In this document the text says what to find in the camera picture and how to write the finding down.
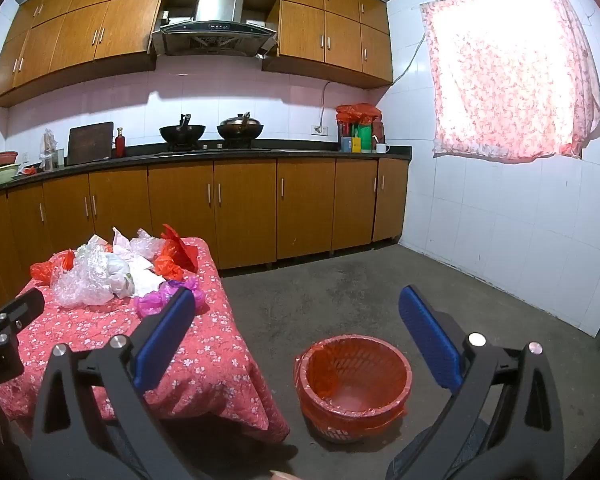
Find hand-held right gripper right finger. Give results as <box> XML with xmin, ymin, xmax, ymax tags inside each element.
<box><xmin>385</xmin><ymin>285</ymin><xmax>566</xmax><ymax>480</ymax></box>

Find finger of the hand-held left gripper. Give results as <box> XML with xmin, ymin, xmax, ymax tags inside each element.
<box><xmin>0</xmin><ymin>288</ymin><xmax>46</xmax><ymax>344</ymax></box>

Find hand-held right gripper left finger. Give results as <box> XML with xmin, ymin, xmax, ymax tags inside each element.
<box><xmin>30</xmin><ymin>287</ymin><xmax>197</xmax><ymax>480</ymax></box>

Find purple plastic bag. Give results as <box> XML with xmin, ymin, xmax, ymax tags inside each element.
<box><xmin>135</xmin><ymin>277</ymin><xmax>204</xmax><ymax>319</ymax></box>

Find small red plastic bag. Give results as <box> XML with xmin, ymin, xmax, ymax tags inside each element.
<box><xmin>30</xmin><ymin>249</ymin><xmax>76</xmax><ymax>287</ymax></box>

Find white paper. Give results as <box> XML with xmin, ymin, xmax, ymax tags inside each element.
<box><xmin>112</xmin><ymin>227</ymin><xmax>165</xmax><ymax>299</ymax></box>

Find orange plastic bag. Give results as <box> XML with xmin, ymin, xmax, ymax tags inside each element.
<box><xmin>152</xmin><ymin>255</ymin><xmax>186</xmax><ymax>282</ymax></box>

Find white printed plastic bag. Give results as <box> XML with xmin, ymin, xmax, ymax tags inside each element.
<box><xmin>102</xmin><ymin>252</ymin><xmax>135</xmax><ymax>299</ymax></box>

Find large red plastic bag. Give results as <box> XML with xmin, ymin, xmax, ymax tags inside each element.
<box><xmin>160</xmin><ymin>224</ymin><xmax>200</xmax><ymax>273</ymax></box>

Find red plastic liner bag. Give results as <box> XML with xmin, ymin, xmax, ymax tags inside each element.
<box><xmin>294</xmin><ymin>336</ymin><xmax>414</xmax><ymax>433</ymax></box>

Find red plastic waste basket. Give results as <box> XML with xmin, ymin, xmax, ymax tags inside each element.
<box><xmin>298</xmin><ymin>337</ymin><xmax>412</xmax><ymax>445</ymax></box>

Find red floral tablecloth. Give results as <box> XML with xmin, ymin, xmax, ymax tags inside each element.
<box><xmin>0</xmin><ymin>237</ymin><xmax>292</xmax><ymax>443</ymax></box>

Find clear plastic bag with contents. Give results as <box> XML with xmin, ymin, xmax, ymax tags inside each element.
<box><xmin>39</xmin><ymin>129</ymin><xmax>59</xmax><ymax>171</ymax></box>

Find wooden base cabinets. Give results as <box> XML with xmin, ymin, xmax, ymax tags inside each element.
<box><xmin>0</xmin><ymin>156</ymin><xmax>411</xmax><ymax>311</ymax></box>

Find dark cutting board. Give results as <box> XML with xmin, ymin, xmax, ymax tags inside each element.
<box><xmin>66</xmin><ymin>121</ymin><xmax>115</xmax><ymax>166</ymax></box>

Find gas stove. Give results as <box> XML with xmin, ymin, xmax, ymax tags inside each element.
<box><xmin>167</xmin><ymin>141</ymin><xmax>272</xmax><ymax>154</ymax></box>

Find black open wok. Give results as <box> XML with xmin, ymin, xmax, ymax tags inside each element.
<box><xmin>159</xmin><ymin>114</ymin><xmax>207</xmax><ymax>147</ymax></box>

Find black wok with lid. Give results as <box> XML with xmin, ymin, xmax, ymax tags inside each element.
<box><xmin>216</xmin><ymin>112</ymin><xmax>265</xmax><ymax>142</ymax></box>

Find black kitchen countertop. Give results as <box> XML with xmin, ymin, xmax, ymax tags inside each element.
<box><xmin>0</xmin><ymin>144</ymin><xmax>413</xmax><ymax>200</ymax></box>

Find red plastic bag over bottles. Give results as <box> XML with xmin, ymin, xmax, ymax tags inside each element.
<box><xmin>335</xmin><ymin>103</ymin><xmax>384</xmax><ymax>127</ymax></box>

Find pink floral curtain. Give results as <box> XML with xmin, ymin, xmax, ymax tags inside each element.
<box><xmin>419</xmin><ymin>0</ymin><xmax>600</xmax><ymax>162</ymax></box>

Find steel range hood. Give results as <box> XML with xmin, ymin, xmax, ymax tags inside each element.
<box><xmin>150</xmin><ymin>0</ymin><xmax>279</xmax><ymax>58</ymax></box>

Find white power cable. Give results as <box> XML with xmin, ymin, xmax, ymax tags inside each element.
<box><xmin>319</xmin><ymin>80</ymin><xmax>334</xmax><ymax>128</ymax></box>

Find white wall cable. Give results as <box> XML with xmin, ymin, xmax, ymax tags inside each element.
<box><xmin>392</xmin><ymin>30</ymin><xmax>429</xmax><ymax>84</ymax></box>

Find wooden wall cabinets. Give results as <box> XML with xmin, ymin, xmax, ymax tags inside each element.
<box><xmin>0</xmin><ymin>0</ymin><xmax>395</xmax><ymax>108</ymax></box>

